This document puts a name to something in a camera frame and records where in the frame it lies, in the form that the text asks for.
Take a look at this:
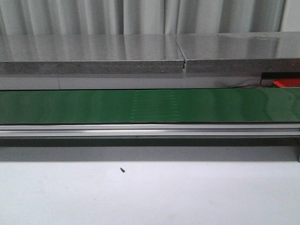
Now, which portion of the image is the red plastic tray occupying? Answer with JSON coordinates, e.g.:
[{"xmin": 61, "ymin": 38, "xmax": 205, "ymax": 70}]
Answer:
[{"xmin": 273, "ymin": 78, "xmax": 300, "ymax": 88}]

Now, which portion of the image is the aluminium conveyor side rail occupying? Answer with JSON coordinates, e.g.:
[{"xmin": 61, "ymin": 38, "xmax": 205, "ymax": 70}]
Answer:
[{"xmin": 0, "ymin": 123, "xmax": 300, "ymax": 137}]

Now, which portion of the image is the grey stone counter slab left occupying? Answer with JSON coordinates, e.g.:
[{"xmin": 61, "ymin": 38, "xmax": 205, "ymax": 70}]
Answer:
[{"xmin": 0, "ymin": 35, "xmax": 185, "ymax": 75}]

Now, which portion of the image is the red and black wire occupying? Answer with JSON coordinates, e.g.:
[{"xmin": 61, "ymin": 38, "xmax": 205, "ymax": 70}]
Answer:
[{"xmin": 230, "ymin": 83, "xmax": 274, "ymax": 89}]

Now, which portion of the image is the grey pleated curtain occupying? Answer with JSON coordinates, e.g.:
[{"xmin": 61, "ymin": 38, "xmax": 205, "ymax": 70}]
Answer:
[{"xmin": 0, "ymin": 0, "xmax": 285, "ymax": 35}]

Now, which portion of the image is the conveyor support leg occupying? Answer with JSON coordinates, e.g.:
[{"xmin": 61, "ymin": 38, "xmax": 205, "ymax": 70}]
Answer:
[{"xmin": 295, "ymin": 138, "xmax": 300, "ymax": 163}]

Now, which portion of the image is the green conveyor belt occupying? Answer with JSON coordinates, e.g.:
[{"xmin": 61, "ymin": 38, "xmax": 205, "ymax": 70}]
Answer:
[{"xmin": 0, "ymin": 88, "xmax": 300, "ymax": 124}]

